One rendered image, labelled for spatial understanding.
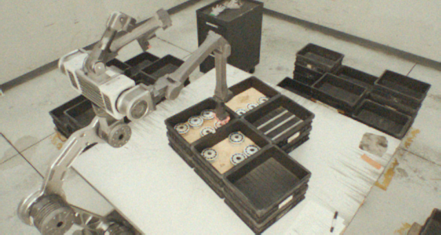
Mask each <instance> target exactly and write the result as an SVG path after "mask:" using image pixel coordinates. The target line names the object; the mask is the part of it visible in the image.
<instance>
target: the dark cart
mask: <svg viewBox="0 0 441 235"><path fill-rule="evenodd" d="M226 1H228V0H215V1H213V2H211V3H209V4H207V5H206V6H203V7H202V8H199V9H196V29H197V40H198V47H199V46H200V45H202V44H203V42H204V41H205V40H206V38H207V36H208V32H209V31H210V30H211V31H213V32H215V33H216V34H219V35H221V36H222V37H223V38H224V39H225V40H227V41H228V43H229V45H230V55H229V56H228V57H226V64H228V65H231V66H233V67H235V68H238V69H240V70H243V71H245V72H248V71H249V73H254V70H255V66H256V65H258V64H259V60H260V41H261V31H262V21H263V2H261V1H257V0H240V1H242V2H244V4H243V5H241V6H240V8H230V9H227V10H226V12H222V13H219V14H218V15H216V16H212V15H211V14H210V13H211V12H213V10H212V8H213V7H215V8H216V4H217V5H218V7H219V6H220V5H223V3H224V2H226ZM230 1H231V0H230ZM214 68H215V56H214V51H213V52H212V53H211V54H210V55H209V56H208V57H207V58H206V59H205V60H204V61H203V62H202V63H200V65H199V72H202V73H204V74H206V73H207V72H209V71H210V70H212V69H214Z"/></svg>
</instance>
